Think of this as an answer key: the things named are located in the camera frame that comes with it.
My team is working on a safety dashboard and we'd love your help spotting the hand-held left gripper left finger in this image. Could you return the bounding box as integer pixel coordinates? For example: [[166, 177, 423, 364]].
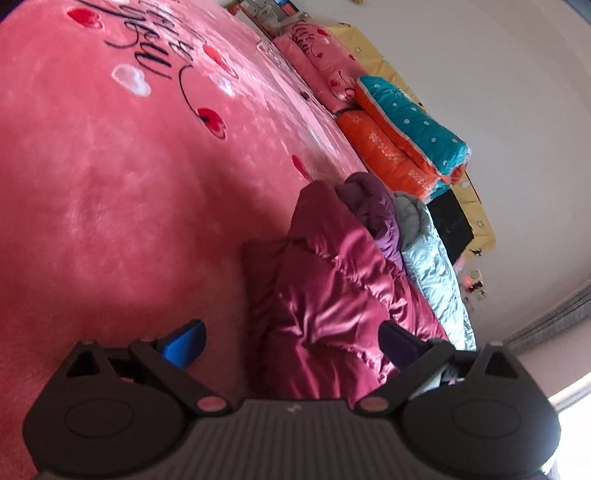
[[65, 318, 232, 414]]

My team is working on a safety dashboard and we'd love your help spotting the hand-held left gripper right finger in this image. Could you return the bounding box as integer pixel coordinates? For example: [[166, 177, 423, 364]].
[[355, 320, 525, 414]]

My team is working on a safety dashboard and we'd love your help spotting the magenta satin down jacket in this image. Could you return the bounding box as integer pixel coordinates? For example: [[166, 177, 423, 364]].
[[242, 180, 451, 402]]

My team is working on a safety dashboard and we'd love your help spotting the light blue down jacket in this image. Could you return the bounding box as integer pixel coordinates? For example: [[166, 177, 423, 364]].
[[392, 191, 478, 384]]

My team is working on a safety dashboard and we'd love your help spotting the black folded cloth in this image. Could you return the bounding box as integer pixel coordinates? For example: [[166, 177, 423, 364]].
[[427, 188, 475, 261]]

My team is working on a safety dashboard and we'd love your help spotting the purple down jacket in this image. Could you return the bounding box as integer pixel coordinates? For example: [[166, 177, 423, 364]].
[[335, 172, 407, 271]]

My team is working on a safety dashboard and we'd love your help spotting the yellow headboard cover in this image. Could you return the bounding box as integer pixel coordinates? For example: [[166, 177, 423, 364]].
[[325, 23, 497, 264]]

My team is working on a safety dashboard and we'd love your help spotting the grey curtain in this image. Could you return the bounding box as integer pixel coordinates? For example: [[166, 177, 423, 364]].
[[501, 284, 591, 356]]

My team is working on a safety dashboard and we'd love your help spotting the pink printed bed blanket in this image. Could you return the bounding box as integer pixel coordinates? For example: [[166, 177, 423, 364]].
[[0, 0, 370, 462]]

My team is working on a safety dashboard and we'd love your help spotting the teal and orange folded quilt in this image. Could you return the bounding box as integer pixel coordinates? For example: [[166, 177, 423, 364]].
[[336, 75, 472, 200]]

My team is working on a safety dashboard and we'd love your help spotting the pink folded quilt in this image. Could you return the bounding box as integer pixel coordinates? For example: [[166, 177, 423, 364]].
[[272, 21, 370, 114]]

